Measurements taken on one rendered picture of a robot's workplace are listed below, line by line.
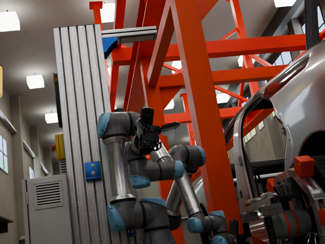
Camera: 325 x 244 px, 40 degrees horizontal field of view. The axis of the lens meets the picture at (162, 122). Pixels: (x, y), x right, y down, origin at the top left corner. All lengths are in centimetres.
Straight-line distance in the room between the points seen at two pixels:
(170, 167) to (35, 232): 72
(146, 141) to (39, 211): 76
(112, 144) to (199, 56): 126
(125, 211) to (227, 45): 440
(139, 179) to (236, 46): 455
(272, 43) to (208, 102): 347
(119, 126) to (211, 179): 97
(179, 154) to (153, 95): 273
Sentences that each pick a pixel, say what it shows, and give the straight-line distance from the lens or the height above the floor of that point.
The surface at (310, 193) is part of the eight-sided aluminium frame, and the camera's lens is 225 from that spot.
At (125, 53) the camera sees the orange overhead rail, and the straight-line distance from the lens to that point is 578.
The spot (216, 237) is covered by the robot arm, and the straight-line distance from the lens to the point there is 223.
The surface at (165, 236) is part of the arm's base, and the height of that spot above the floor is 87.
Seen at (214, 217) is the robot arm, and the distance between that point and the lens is 224.
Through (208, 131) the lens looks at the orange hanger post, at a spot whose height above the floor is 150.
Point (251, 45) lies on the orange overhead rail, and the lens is 619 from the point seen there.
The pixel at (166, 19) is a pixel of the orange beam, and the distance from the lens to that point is 372.
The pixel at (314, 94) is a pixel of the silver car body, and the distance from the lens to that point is 256.
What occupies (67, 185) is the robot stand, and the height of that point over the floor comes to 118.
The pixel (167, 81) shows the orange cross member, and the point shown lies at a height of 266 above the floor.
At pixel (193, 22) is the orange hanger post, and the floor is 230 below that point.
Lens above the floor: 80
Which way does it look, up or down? 17 degrees up
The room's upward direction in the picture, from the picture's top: 9 degrees counter-clockwise
